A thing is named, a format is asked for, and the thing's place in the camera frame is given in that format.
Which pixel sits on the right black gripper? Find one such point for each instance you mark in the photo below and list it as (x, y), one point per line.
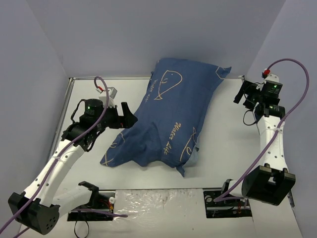
(246, 89)

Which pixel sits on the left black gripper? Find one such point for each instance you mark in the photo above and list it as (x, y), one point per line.
(120, 119)

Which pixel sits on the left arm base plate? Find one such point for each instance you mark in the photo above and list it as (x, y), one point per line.
(101, 204)

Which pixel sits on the blue patterned pillowcase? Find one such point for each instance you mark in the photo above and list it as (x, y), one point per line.
(170, 116)

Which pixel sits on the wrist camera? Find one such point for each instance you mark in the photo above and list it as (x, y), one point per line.
(268, 76)
(111, 96)

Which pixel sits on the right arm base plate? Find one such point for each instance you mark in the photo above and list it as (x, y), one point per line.
(237, 208)

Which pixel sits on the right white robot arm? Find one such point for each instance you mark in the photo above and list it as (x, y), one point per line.
(268, 179)

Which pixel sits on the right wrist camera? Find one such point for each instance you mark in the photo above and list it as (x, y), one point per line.
(268, 76)

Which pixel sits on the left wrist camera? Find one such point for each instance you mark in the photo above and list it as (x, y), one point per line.
(111, 96)

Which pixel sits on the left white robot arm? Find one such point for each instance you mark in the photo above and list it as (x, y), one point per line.
(38, 207)

